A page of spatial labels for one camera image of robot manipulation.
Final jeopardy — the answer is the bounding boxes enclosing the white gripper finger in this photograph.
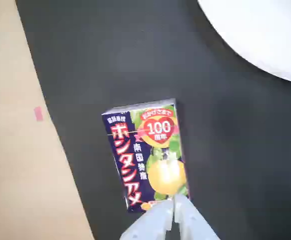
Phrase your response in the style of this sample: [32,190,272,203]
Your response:
[119,199,174,240]
[173,193,221,240]

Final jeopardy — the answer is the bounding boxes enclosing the purple Japanese candy box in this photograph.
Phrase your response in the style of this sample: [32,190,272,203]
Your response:
[101,98,191,213]

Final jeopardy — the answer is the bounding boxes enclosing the white round dish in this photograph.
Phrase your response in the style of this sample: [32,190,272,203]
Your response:
[196,0,291,86]

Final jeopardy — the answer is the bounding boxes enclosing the dark grey mat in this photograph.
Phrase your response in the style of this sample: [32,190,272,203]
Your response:
[14,0,291,240]

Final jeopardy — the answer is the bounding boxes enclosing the pink tape mark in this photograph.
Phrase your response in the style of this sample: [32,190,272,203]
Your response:
[33,106,44,122]

